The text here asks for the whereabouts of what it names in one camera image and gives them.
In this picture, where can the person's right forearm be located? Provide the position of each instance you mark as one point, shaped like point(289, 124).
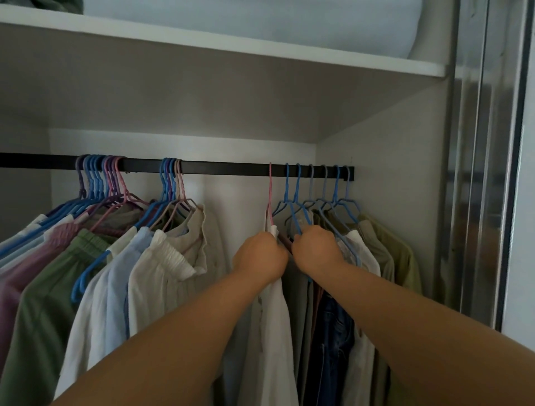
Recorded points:
point(439, 334)

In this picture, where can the pale blue folded quilt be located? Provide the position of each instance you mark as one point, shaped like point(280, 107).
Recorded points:
point(251, 21)

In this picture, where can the black closet rod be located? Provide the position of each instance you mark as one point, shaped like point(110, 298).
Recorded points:
point(230, 168)

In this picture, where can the white wardrobe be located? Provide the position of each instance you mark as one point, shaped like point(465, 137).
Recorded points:
point(397, 138)

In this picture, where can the person's right hand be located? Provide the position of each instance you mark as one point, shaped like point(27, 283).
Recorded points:
point(317, 249)

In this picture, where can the row of coloured plastic hangers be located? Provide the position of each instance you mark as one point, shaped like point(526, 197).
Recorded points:
point(96, 175)

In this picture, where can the crumpled green grey clothes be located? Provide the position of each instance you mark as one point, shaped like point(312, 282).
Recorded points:
point(54, 5)

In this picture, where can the person's left hand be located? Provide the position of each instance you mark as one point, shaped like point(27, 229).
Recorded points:
point(261, 257)

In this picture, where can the white wardrobe shelf board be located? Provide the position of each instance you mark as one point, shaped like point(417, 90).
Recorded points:
point(188, 83)

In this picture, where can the person's left forearm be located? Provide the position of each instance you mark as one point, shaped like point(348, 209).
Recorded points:
point(167, 347)

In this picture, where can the white sliding door silver frame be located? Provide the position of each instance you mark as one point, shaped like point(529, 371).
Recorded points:
point(476, 167)

